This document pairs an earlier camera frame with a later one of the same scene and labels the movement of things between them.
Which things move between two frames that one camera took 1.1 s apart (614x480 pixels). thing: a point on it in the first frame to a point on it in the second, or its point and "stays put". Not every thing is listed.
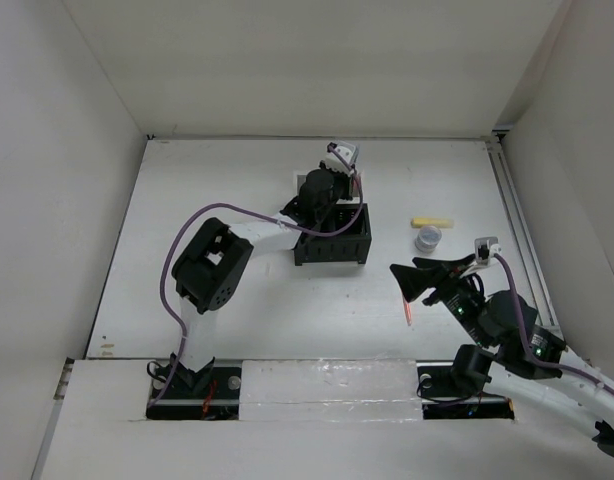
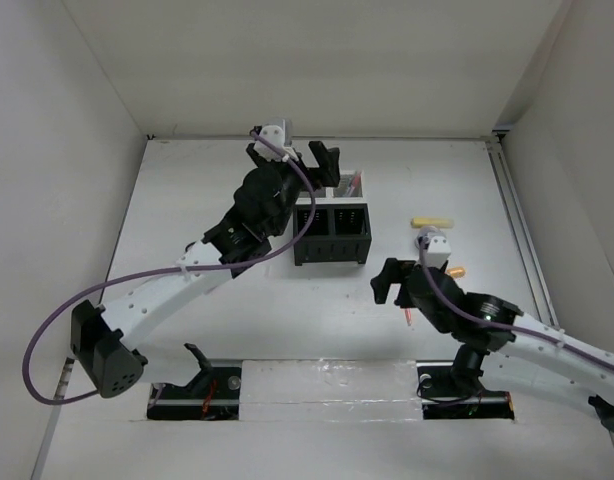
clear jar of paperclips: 428,238 stays put
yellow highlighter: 441,222 stays put
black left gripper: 345,180 to 325,160
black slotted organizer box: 352,246 stays put
